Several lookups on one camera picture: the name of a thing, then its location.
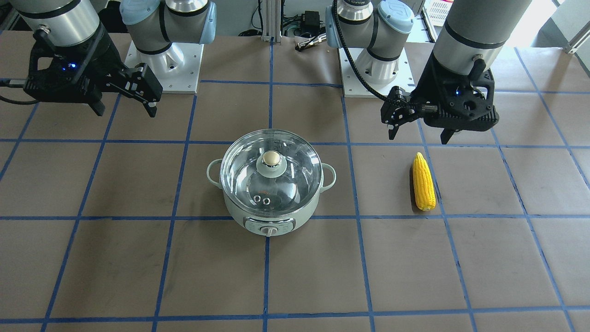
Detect yellow corn cob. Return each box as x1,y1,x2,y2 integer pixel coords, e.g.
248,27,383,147
412,152,437,211

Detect glass pot lid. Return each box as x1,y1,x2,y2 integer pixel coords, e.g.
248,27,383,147
220,130,323,213

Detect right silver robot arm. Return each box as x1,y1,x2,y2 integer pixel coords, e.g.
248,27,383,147
1,0,217,118

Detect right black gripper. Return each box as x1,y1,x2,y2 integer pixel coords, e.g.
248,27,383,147
23,28,163,118

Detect pale green electric pot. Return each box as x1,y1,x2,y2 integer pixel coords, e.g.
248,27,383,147
206,130,337,238

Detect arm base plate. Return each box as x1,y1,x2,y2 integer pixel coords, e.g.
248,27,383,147
124,42,204,95
338,39,435,97

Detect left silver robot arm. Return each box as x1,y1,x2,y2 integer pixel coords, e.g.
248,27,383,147
326,0,530,144

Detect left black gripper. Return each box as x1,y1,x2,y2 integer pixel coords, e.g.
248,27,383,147
381,54,500,145

